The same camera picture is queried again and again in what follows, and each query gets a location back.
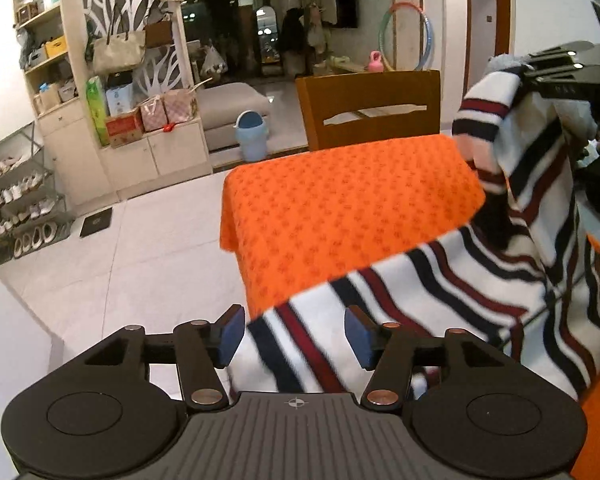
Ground striped knit sweater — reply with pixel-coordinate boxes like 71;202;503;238
227;67;600;401

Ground wall television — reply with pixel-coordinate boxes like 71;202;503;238
334;0;357;28

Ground brown door frame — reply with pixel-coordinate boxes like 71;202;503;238
464;0;512;68

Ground white plastic bag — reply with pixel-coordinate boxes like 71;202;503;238
200;45;229;77

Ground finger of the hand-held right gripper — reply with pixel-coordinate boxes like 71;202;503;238
525;41;595;68
521;62;600;102

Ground brown handbag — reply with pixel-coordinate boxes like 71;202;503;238
144;12;176;50

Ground cream shelf cabinet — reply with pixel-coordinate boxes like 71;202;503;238
10;0;213;206

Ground metal shoe rack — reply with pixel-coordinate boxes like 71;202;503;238
0;122;76;266

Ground beige tote bag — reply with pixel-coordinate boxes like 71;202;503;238
91;2;147;76

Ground dark hanging coat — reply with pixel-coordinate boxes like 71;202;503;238
279;7;307;56

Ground black bathroom scale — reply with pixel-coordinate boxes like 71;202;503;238
79;208;113;239

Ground arched standing mirror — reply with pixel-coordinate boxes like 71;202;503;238
256;4;282;65

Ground colourful hula hoop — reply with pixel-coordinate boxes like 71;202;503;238
380;2;433;72

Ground green packet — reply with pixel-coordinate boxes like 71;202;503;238
86;76;112;147

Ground white blue box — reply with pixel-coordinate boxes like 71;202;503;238
105;72;136;116

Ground cream television cabinet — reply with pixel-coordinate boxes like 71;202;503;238
325;55;396;76

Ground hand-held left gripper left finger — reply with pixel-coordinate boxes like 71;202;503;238
82;304;246;413

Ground orange floral mat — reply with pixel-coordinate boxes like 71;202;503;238
219;134;600;480

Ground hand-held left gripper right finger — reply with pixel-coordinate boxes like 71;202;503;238
344;305;503;413

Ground wooden chair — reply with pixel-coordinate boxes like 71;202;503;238
295;70;442;152

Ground red cardboard box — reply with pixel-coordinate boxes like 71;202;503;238
104;110;145;148

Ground grey ottoman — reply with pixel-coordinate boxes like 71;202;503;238
197;81;272;152

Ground blue trash bin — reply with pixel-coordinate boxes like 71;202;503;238
234;110;271;163

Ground pink checkered gift bag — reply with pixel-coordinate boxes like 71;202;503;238
162;87;199;123
139;95;168;133

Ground rows of shoes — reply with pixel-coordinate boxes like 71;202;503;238
0;157;61;258

